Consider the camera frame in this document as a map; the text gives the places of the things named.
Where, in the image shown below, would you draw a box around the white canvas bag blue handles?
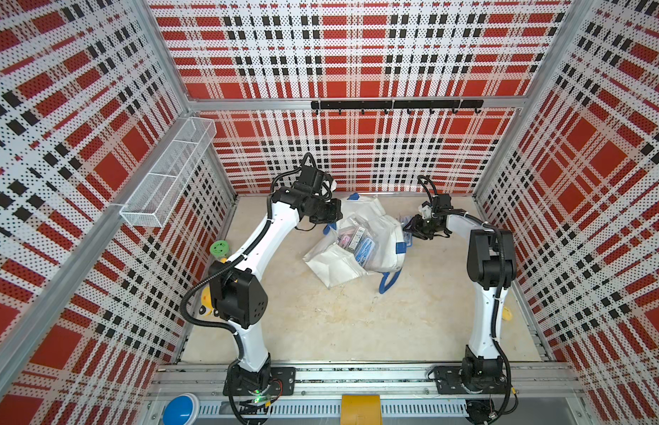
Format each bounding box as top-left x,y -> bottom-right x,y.
303,193 -> 407,294

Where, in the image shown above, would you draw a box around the blue compass set case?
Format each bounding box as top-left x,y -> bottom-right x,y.
399,215 -> 413,249
354,237 -> 377,267

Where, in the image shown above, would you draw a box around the pink compass set case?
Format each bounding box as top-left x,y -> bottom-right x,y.
338,226 -> 366,253

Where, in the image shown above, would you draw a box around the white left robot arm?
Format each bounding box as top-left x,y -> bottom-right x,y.
179,183 -> 342,373

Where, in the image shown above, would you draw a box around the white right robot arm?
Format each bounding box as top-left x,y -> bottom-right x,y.
404,210 -> 517,377

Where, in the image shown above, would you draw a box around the green round toy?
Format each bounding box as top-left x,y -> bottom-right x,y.
209,240 -> 230,260

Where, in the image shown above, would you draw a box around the yellow toy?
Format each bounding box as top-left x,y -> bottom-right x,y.
199,287 -> 214,317

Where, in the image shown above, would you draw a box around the blue round button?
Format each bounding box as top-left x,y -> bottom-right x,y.
162,393 -> 200,425

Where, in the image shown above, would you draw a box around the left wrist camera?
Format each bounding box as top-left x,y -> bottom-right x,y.
292,166 -> 333,196

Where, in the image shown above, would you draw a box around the black hook rail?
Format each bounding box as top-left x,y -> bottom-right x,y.
310,99 -> 485,113

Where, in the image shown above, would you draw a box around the white wire mesh basket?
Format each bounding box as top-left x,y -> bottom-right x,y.
120,117 -> 216,228

